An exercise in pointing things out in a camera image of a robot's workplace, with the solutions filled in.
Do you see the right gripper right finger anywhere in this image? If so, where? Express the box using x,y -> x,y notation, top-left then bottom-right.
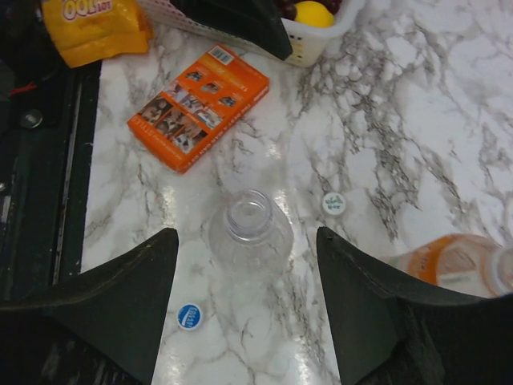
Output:
316,227 -> 512,384

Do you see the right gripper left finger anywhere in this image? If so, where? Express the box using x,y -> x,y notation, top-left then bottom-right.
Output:
1,228 -> 179,384

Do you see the blue cap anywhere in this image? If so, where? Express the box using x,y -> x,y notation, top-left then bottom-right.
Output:
176,303 -> 203,331

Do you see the white green bottle cap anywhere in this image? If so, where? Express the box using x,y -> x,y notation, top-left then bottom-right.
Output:
321,192 -> 347,217

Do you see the clear bottle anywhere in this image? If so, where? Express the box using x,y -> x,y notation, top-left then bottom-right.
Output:
208,189 -> 293,282

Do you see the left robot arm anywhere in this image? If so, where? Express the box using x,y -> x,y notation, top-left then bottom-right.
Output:
172,0 -> 293,60

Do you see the orange juice bottle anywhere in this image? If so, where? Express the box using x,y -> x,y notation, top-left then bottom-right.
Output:
381,233 -> 512,298

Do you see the orange snack box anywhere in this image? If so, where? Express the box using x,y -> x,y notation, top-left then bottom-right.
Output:
127,44 -> 269,174

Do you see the yellow snack bag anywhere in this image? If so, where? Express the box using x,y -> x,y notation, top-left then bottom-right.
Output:
41,0 -> 153,68

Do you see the white plastic basket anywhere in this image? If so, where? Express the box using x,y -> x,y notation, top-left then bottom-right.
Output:
139,1 -> 366,67

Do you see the yellow lemon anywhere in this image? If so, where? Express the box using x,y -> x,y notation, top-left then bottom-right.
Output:
294,1 -> 334,28

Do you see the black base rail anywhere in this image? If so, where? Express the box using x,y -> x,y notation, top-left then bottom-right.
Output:
1,1 -> 102,301

